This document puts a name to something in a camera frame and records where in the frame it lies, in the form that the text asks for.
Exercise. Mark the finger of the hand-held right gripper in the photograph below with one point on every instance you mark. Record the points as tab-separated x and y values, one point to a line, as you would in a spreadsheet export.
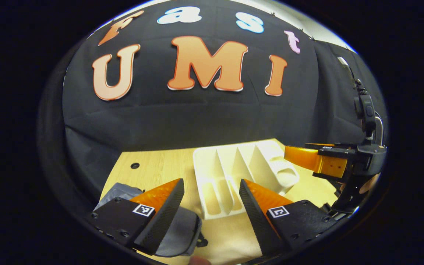
337	147
315	160

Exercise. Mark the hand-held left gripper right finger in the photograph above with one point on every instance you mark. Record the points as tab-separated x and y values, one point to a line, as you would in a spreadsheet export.
258	221

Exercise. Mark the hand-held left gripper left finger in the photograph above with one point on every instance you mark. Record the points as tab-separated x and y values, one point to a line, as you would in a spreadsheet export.
162	221

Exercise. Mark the grey schoolbag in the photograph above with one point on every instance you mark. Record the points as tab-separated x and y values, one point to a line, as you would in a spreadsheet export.
182	232

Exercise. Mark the white plastic bookshelf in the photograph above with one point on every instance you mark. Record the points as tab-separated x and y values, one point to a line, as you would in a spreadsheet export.
241	165

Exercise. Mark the row of small cloth clips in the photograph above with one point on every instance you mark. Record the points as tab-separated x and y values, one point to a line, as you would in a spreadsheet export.
301	28

